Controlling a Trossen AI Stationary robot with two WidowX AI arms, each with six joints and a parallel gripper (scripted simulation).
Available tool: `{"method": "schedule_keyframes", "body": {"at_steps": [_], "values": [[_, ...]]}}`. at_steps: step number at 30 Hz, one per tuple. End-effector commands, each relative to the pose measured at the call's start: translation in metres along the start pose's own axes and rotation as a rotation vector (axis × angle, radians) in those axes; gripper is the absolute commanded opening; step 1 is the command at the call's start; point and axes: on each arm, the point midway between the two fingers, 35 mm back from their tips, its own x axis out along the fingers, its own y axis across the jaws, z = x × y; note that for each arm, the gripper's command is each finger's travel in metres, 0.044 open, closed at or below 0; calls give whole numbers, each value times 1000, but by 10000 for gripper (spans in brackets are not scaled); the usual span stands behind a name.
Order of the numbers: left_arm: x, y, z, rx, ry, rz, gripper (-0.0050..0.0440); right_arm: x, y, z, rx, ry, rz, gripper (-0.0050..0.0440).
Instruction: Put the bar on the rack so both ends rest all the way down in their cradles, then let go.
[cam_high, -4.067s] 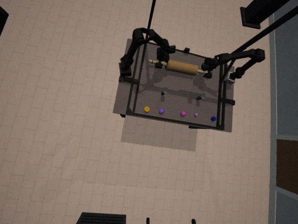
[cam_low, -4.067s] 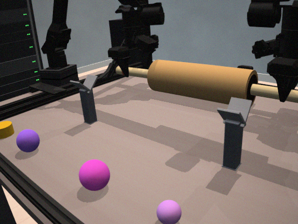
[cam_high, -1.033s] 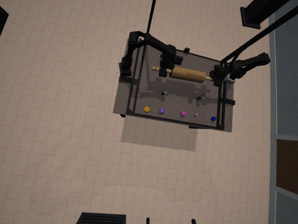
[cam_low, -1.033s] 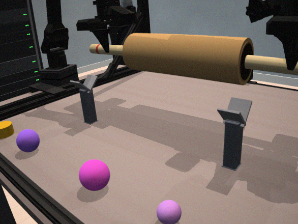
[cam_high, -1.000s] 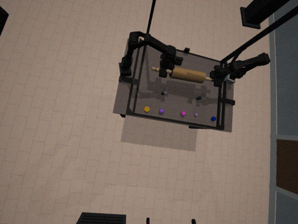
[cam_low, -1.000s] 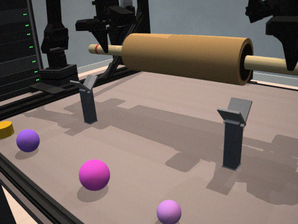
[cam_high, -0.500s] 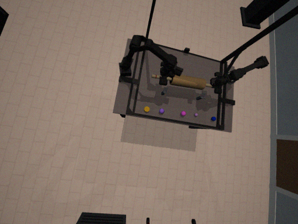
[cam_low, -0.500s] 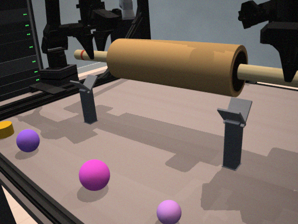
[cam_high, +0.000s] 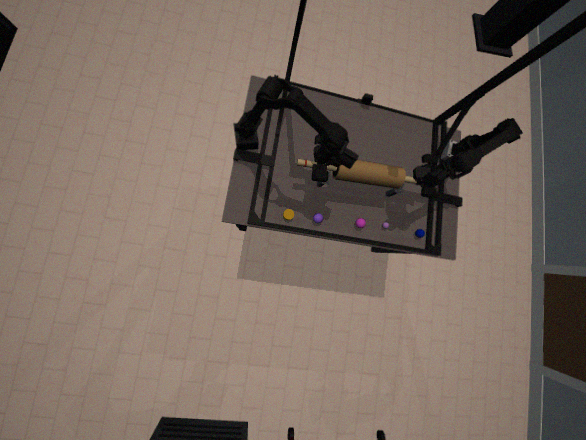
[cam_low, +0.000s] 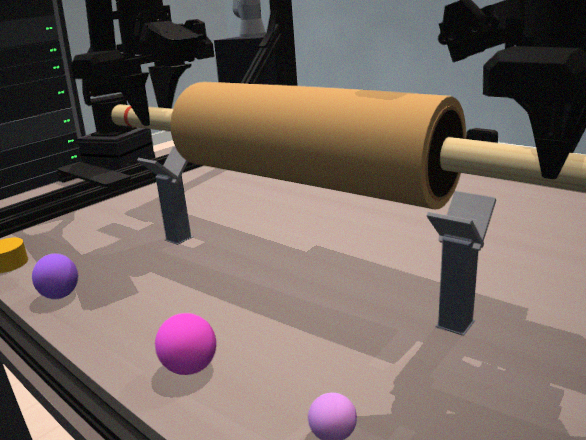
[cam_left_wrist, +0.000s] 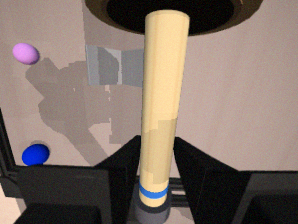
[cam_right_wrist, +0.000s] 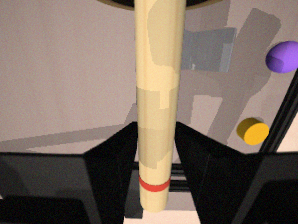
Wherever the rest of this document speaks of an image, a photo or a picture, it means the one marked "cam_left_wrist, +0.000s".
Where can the tan collared bar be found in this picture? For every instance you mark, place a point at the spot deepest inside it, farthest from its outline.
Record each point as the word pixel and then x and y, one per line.
pixel 166 25

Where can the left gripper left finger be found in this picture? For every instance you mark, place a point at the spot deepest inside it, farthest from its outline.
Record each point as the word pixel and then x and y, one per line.
pixel 106 187

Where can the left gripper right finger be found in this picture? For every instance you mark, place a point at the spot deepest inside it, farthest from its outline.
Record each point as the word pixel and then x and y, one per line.
pixel 219 194

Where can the blue ball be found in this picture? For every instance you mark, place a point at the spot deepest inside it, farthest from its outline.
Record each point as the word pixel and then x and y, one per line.
pixel 35 154

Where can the pink sphere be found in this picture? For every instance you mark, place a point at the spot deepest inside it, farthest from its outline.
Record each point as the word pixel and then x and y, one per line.
pixel 26 53

